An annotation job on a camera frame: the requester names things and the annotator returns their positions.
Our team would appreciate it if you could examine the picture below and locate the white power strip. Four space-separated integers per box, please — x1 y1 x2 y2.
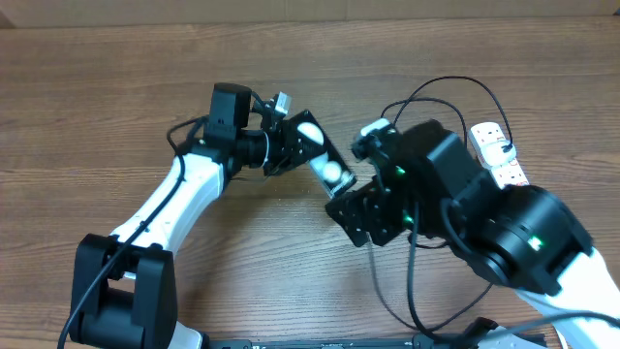
469 122 529 189

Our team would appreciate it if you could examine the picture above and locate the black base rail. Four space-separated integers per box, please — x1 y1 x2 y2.
193 333 548 349

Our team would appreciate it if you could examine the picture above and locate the black smartphone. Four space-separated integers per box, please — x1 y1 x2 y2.
285 110 358 201

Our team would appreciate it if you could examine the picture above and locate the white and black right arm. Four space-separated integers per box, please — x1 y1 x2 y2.
325 120 619 348

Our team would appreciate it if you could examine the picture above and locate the black charging cable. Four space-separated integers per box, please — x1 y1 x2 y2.
365 76 516 335

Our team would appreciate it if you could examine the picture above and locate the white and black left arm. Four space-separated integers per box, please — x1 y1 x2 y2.
57 82 330 349

